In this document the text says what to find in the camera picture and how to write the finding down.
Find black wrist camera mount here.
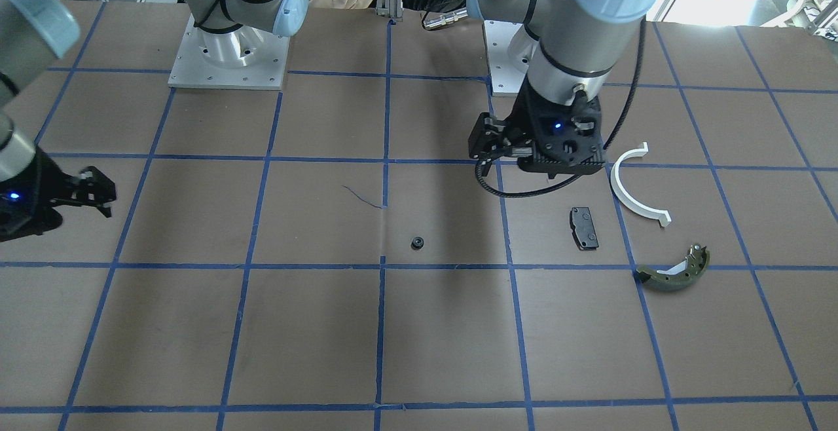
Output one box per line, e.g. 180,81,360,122
517,91,605,179

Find black brake pad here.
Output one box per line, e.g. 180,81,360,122
570,206,599,251

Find white curved plastic bracket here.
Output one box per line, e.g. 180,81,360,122
610,141,673,229

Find brown paper mat blue grid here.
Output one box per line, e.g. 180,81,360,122
2,1,837,430

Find black bearing gear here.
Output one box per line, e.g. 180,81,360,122
410,236,425,251

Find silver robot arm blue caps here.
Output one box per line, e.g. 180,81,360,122
467,0,657,169

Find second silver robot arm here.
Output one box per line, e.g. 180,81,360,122
1,0,309,241

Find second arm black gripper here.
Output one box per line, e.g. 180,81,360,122
1,148,73,241

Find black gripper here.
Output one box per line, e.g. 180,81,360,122
469,77,543,160

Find green brake shoe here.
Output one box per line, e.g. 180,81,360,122
635,244,710,293

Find loose blue tape strand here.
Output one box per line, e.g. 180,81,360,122
343,185,386,210

